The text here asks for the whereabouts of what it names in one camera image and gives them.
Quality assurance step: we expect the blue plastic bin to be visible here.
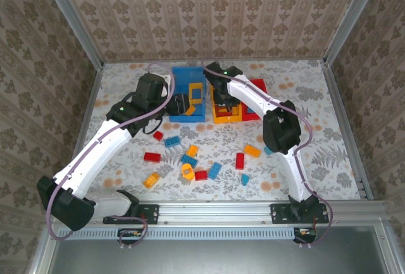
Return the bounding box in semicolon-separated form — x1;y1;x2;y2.
168;66;208;124

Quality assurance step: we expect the yellow lego window frame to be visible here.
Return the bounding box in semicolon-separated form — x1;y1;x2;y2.
189;82;204;103

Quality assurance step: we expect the yellow round lego piece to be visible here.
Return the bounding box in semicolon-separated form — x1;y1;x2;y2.
180;163;195;182

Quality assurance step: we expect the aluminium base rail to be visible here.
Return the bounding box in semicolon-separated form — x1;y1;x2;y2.
47;200;389;225

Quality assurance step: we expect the slotted grey cable duct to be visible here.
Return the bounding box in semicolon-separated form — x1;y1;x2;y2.
58;226;301;241

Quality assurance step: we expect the red plastic bin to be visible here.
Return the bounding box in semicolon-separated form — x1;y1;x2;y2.
240;78;269;123

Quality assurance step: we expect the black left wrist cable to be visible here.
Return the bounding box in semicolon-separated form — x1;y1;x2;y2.
141;116;166;136

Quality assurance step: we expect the aluminium table side rail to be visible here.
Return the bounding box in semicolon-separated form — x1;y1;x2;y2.
321;60;375;201
71;64;104;167

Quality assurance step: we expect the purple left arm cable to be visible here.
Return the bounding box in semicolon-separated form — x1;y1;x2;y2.
46;61;175;249

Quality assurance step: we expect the grey metal panel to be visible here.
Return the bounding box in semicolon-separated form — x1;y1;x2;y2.
47;226;392;274

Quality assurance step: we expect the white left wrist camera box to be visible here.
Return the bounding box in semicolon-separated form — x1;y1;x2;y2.
159;74;174;93

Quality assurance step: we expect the yellow plastic bin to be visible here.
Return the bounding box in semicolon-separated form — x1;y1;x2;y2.
209;82;244;125

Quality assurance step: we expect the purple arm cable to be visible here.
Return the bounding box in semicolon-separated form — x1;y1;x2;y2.
46;61;175;249
201;65;333;249

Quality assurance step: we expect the aluminium frame post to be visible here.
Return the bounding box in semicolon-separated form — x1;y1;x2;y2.
324;0;385;65
37;0;104;68

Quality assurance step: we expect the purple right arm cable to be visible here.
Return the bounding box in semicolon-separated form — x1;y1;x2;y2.
201;65;333;249

